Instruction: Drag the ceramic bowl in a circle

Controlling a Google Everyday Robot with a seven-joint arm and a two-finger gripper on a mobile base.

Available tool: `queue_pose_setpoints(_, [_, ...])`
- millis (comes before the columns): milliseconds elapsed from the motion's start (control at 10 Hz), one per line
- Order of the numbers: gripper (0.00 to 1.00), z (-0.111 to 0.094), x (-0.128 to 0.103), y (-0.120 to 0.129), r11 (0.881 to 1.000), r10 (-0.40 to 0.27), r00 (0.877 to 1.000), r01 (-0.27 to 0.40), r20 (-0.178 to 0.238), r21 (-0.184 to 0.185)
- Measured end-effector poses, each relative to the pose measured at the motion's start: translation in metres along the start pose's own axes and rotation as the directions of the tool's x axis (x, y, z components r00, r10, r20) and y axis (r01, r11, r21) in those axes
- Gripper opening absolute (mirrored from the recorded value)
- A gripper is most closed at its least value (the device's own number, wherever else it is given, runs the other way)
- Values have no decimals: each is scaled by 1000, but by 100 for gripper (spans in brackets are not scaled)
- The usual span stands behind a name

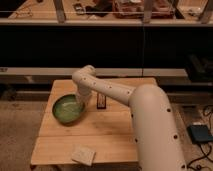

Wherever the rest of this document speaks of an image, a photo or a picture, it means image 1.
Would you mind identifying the dark device on shelf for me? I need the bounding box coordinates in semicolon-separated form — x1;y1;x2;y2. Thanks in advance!
73;3;85;15

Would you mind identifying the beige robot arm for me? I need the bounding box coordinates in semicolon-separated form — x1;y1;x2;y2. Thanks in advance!
72;65;186;171

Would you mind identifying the black floor cable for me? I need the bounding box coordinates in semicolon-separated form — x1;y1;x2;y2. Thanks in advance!
186;105;213;171

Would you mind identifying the long workbench shelf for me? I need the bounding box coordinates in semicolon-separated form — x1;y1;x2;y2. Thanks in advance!
0;0;213;27

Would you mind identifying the green ceramic bowl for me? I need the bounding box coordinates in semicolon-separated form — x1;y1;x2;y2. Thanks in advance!
52;94;85;124

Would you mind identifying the wooden table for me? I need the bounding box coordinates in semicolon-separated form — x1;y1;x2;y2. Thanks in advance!
30;77;158;167

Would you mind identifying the beige square sponge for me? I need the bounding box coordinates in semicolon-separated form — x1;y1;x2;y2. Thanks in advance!
71;146;96;166

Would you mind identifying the black box on floor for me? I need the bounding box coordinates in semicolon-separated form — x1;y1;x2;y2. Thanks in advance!
187;125;213;144

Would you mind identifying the brown tray on shelf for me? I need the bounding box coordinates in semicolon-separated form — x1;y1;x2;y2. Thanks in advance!
112;0;174;19

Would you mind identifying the dark rectangular block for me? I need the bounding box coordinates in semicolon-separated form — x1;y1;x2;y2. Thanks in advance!
97;93;106;109

